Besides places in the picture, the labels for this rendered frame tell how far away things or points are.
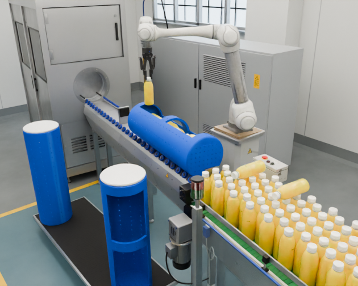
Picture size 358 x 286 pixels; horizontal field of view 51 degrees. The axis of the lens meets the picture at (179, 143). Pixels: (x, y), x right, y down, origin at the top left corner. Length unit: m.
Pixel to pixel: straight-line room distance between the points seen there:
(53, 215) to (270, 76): 2.42
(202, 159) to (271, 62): 1.78
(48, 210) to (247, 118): 1.87
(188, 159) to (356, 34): 3.03
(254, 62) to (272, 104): 0.47
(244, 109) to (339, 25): 2.44
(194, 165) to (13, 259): 1.88
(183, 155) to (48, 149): 1.31
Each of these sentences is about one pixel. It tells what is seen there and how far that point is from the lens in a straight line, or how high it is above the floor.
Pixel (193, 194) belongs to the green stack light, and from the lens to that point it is 1.79.
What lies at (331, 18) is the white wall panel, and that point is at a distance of 4.95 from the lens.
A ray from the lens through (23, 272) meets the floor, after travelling 3.40.
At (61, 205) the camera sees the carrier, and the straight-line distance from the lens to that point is 3.46.
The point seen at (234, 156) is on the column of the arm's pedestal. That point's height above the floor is 0.84.
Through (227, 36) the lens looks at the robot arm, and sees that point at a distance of 2.56.
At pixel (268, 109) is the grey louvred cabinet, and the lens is 4.00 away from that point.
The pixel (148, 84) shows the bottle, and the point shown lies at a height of 1.40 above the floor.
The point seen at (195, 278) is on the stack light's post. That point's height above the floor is 0.67.
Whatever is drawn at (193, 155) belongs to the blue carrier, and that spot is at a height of 1.13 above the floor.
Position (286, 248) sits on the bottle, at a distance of 1.76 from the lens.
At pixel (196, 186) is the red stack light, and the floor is 1.23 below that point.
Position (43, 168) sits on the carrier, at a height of 0.72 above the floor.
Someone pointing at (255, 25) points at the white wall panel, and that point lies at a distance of 5.22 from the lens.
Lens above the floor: 2.11
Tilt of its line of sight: 23 degrees down
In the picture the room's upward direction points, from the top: 1 degrees counter-clockwise
